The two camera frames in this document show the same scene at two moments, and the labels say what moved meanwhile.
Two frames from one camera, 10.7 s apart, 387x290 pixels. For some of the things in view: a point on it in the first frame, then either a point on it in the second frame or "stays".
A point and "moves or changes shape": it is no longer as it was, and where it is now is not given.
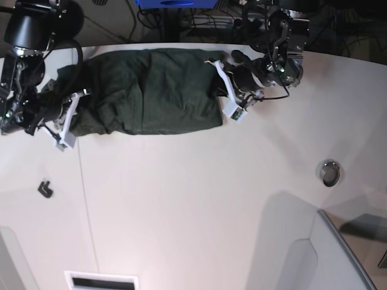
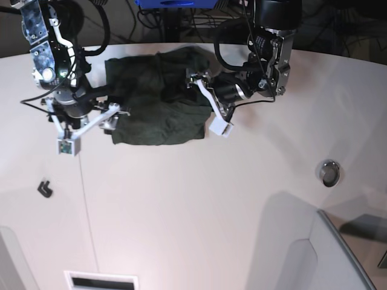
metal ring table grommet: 330,172 stays
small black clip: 45,190 stays
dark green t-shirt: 138,90 moves or changes shape
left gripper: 47,106 to 79,107
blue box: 176,4 stays
